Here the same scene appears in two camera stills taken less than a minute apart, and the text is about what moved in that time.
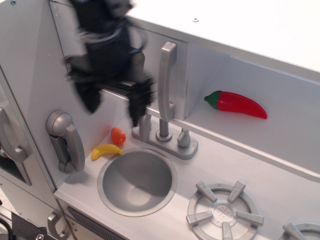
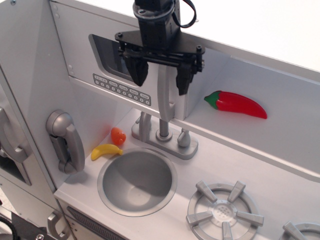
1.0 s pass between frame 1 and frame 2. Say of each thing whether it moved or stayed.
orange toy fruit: stayed
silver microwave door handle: stayed
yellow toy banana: stayed
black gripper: moved
